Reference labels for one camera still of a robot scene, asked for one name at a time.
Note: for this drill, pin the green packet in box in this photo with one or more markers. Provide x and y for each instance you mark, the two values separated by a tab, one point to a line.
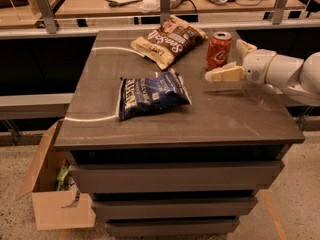
63	179

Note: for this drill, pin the left metal bracket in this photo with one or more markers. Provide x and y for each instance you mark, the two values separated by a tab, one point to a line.
47	16

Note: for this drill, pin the blue chip bag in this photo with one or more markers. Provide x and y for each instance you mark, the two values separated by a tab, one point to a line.
144	96

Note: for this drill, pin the red coke can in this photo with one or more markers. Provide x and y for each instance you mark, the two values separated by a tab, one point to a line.
218	50

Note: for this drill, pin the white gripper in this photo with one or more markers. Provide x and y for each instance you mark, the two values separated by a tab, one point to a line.
256	66

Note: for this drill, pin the open cardboard box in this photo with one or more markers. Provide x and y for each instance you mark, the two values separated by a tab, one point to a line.
53	209

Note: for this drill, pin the brown sea salt chip bag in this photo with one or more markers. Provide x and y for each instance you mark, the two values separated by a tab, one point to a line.
173	39

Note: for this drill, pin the white round cup lid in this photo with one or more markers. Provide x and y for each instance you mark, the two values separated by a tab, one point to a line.
148	5

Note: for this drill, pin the right metal bracket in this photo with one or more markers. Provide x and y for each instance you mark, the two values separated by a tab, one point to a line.
278	12

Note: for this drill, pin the middle metal bracket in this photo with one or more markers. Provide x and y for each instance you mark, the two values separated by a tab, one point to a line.
164	10

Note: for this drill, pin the metal bracket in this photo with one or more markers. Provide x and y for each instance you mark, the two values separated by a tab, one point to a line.
164	10
47	16
278	12

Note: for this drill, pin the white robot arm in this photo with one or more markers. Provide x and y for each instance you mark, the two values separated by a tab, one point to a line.
296	78

